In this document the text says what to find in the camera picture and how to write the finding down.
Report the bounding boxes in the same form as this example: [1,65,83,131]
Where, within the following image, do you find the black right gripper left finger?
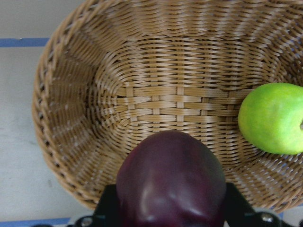
[93,184,121,227]

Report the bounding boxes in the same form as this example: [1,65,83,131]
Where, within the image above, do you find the dark red apple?
[116,131,226,227]

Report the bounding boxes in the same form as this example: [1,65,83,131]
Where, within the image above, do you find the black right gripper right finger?
[224,183,256,227]

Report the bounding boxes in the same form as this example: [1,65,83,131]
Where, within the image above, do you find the woven wicker basket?
[32,0,303,212]

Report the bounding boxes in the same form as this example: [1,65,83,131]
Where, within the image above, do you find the green apple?
[238,83,303,155]

